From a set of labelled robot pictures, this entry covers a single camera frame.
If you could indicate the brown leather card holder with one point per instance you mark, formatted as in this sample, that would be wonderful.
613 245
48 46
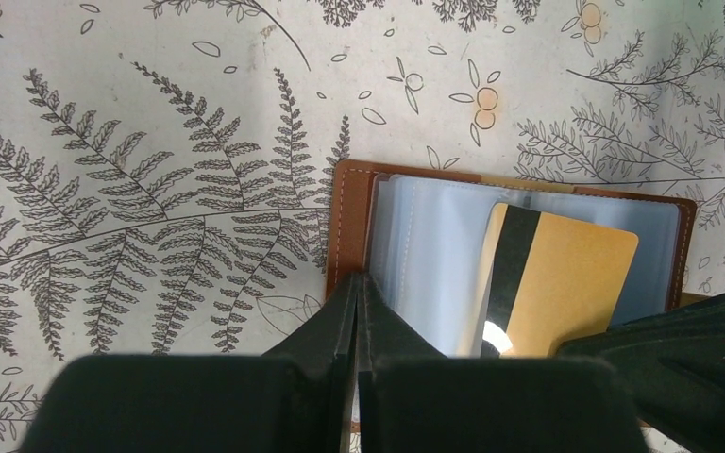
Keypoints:
419 232

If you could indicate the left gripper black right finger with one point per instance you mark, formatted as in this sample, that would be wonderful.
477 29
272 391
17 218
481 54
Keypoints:
415 399

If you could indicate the floral table mat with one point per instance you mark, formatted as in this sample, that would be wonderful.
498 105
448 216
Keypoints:
166 167

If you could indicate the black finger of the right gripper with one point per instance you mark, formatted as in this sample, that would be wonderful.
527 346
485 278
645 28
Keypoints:
674 367

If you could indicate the yellow black credit card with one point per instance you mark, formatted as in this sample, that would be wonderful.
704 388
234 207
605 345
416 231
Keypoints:
544 279

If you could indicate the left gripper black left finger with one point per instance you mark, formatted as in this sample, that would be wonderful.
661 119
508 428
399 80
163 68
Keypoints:
296 397

